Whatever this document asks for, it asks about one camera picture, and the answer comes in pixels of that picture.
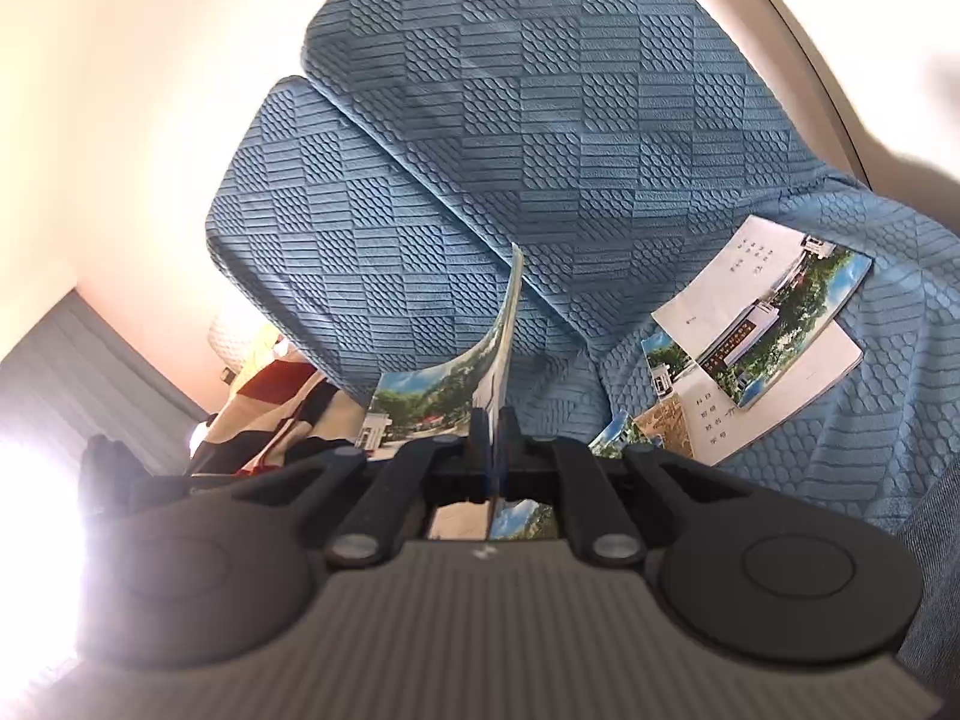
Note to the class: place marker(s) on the striped blanket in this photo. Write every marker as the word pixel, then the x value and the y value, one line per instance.
pixel 277 405

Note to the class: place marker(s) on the white quilted headboard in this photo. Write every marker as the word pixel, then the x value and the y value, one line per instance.
pixel 240 337

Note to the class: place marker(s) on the photo cover notebook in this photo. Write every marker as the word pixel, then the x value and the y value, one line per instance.
pixel 795 376
pixel 619 435
pixel 420 409
pixel 772 315

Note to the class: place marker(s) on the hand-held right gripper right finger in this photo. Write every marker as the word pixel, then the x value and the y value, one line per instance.
pixel 506 457

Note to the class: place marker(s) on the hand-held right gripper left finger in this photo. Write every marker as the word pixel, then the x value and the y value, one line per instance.
pixel 480 457

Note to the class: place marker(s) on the grey curtain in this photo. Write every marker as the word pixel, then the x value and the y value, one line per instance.
pixel 90 375

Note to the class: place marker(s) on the person's right leg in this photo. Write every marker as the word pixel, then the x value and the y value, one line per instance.
pixel 934 592

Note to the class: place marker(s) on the blue textured sofa chair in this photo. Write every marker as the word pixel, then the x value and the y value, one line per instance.
pixel 337 240
pixel 600 90

